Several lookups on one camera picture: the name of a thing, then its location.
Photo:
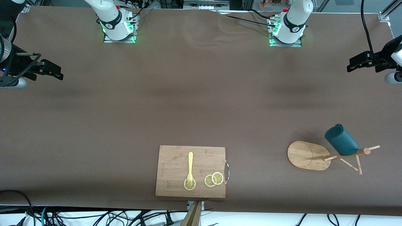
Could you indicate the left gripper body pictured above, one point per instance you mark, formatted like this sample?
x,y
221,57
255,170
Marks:
x,y
380,59

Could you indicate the bamboo cutting board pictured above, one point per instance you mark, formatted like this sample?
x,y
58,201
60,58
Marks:
x,y
176,169

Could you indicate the teal cup with yellow inside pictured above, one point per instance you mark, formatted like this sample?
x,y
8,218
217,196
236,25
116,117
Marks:
x,y
342,142

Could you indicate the wooden cup rack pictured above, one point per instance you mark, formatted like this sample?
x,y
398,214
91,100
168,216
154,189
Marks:
x,y
304,155

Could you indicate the white power strip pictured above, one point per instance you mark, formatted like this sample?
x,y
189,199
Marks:
x,y
205,5

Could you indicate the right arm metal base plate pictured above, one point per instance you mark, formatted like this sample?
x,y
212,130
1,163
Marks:
x,y
119,40

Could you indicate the brown table cover cloth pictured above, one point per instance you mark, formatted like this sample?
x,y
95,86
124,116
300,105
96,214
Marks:
x,y
94,125

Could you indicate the yellow plastic fork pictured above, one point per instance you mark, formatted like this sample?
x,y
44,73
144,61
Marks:
x,y
190,163

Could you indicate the small metal bracket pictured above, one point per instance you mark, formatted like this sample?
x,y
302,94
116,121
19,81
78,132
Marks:
x,y
189,204

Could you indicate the aluminium frame profile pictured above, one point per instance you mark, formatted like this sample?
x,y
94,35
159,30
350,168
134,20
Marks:
x,y
383,15
26,8

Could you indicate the lemon slice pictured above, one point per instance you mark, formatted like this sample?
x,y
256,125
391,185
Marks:
x,y
208,181
189,188
217,178

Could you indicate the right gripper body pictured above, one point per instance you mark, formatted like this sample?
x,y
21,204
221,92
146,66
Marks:
x,y
19,64

